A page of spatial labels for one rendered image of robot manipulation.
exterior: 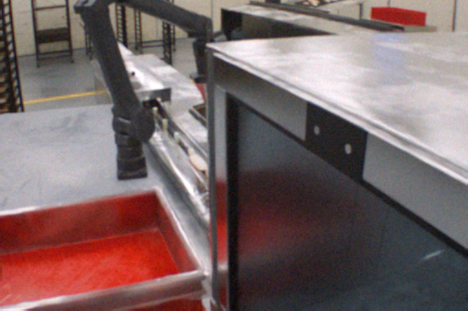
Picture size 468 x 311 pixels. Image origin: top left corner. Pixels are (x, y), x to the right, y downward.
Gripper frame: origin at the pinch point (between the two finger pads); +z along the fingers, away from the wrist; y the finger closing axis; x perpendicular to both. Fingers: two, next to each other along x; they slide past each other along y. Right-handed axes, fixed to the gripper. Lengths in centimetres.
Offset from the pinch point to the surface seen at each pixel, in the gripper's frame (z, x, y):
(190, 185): 5.8, 41.7, 18.8
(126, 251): 7, 59, 38
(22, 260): 4, 57, 60
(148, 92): 1.2, -28.5, 16.9
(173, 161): 5.6, 26.6, 19.8
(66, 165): 5, 10, 50
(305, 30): 43, -253, -167
